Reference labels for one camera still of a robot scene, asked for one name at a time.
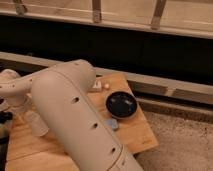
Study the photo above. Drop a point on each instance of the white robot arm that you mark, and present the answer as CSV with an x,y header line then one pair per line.
x,y
59,94

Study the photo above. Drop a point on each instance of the white eraser block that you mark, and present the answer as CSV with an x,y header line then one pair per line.
x,y
97,87

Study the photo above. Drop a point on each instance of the small cream knob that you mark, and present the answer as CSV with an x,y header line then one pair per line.
x,y
107,86

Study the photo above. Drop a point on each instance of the black round bowl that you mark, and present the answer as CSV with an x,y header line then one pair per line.
x,y
121,104

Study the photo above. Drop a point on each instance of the wooden board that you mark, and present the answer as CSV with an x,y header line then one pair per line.
x,y
29,153

